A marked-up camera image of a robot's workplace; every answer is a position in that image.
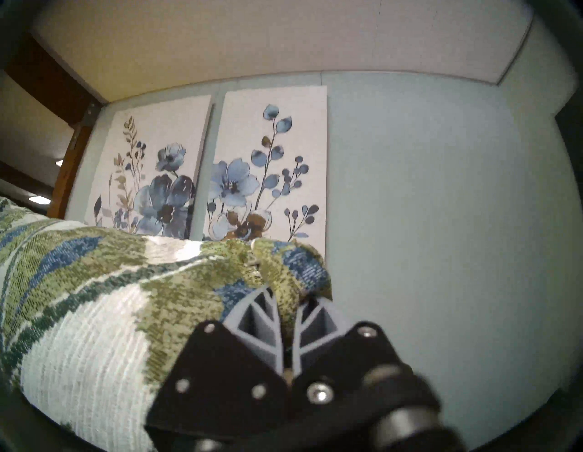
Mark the ceiling light fixture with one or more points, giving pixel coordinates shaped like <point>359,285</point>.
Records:
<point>39,199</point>

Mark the floral canvas with brown leaves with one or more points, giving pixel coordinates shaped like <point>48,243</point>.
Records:
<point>282,136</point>

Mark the floral canvas with dark flower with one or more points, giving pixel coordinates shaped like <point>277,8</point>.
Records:
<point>155,150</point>

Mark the brown wooden door frame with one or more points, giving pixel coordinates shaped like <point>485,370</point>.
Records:
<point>68,168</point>

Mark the green white patterned cushion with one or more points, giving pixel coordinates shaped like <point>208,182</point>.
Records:
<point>100,319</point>

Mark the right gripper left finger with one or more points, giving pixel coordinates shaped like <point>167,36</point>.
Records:
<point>218,382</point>

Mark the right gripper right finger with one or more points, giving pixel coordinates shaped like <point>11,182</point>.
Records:
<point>346,360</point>

